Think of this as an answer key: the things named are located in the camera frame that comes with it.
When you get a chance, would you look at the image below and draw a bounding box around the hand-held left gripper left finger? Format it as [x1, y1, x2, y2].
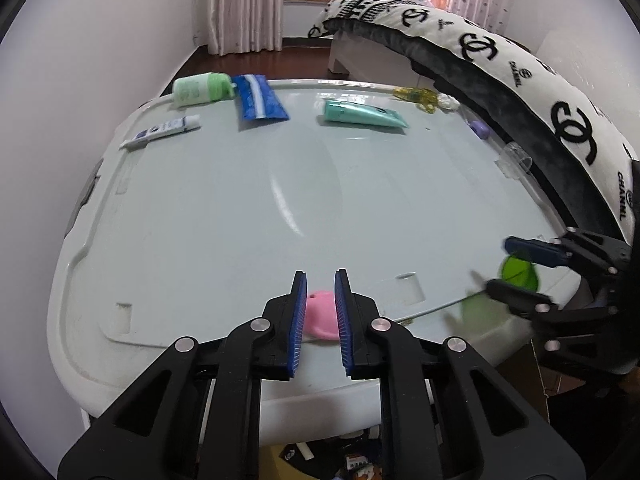
[57, 270, 307, 480]

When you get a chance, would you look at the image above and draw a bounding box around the white bed frame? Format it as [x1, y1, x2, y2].
[327, 30, 417, 82]

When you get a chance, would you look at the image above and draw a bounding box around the yellow hair clip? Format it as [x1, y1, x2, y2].
[392, 86, 441, 113]

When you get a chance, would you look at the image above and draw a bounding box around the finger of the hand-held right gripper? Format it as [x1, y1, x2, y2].
[486, 279, 598, 322]
[503, 229, 628, 281]

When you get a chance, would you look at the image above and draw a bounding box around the white and blue tube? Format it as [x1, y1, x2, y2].
[119, 114, 202, 151]

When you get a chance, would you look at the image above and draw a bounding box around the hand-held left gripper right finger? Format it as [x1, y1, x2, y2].
[333, 268, 586, 480]

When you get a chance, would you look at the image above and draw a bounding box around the white plastic storage box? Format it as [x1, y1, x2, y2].
[45, 79, 601, 426]

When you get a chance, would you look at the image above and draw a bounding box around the green and white lotion bottle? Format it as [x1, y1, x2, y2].
[171, 72, 237, 109]

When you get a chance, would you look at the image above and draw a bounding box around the red and white small package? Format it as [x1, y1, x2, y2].
[344, 452, 382, 480]

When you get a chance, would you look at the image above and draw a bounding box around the green translucent cap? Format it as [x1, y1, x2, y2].
[498, 254, 542, 292]

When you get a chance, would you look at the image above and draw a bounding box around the clear plastic holder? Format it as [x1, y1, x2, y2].
[495, 141, 534, 177]

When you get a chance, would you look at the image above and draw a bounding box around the teal tube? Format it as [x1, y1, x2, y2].
[318, 99, 411, 132]

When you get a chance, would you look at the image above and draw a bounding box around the blue and white packet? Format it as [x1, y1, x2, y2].
[233, 74, 291, 122]

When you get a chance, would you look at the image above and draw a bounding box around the pink striped curtain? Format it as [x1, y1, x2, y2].
[206, 0, 302, 57]

